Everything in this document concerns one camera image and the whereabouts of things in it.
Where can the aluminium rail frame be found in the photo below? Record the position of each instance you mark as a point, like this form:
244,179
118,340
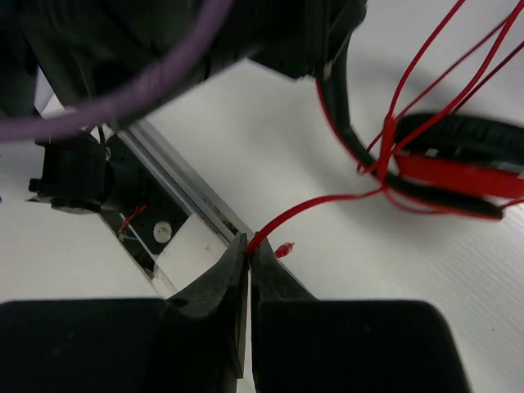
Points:
181,181

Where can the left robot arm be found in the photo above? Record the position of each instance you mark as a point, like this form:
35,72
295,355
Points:
86,49

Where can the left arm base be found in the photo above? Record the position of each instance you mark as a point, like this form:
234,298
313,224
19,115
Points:
82,175

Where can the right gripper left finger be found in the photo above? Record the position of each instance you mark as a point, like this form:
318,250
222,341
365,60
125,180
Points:
194,341

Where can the red black headphones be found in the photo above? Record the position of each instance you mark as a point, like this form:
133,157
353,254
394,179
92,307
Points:
449,162

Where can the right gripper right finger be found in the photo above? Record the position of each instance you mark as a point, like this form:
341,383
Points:
303,344

